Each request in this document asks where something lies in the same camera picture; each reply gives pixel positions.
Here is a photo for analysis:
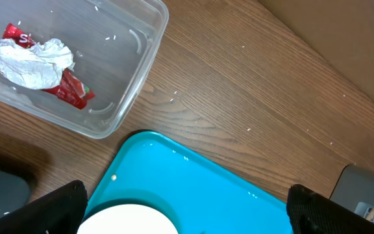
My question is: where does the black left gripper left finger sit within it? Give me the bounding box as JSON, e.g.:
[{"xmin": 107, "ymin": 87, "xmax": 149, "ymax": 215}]
[{"xmin": 0, "ymin": 180, "xmax": 88, "ymax": 234}]

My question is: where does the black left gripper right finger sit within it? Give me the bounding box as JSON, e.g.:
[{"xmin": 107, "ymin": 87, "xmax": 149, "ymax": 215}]
[{"xmin": 286, "ymin": 184, "xmax": 374, "ymax": 234}]

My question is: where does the large white plate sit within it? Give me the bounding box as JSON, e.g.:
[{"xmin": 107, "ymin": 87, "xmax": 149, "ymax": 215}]
[{"xmin": 77, "ymin": 204, "xmax": 178, "ymax": 234}]

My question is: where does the red snack wrapper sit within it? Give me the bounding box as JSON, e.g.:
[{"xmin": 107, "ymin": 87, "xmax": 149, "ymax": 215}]
[{"xmin": 3, "ymin": 23, "xmax": 95, "ymax": 109}]

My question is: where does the white napkin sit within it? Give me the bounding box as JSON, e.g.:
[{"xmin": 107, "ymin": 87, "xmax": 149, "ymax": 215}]
[{"xmin": 0, "ymin": 38, "xmax": 75, "ymax": 90}]

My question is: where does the grey dishwasher rack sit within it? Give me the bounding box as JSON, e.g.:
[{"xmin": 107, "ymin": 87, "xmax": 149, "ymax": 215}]
[{"xmin": 330, "ymin": 164, "xmax": 374, "ymax": 224}]

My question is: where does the teal plastic tray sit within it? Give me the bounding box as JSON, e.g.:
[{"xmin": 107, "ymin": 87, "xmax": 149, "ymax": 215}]
[{"xmin": 84, "ymin": 131, "xmax": 292, "ymax": 234}]

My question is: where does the clear plastic bin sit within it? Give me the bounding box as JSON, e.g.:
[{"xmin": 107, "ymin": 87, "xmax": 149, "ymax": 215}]
[{"xmin": 0, "ymin": 0, "xmax": 169, "ymax": 139}]

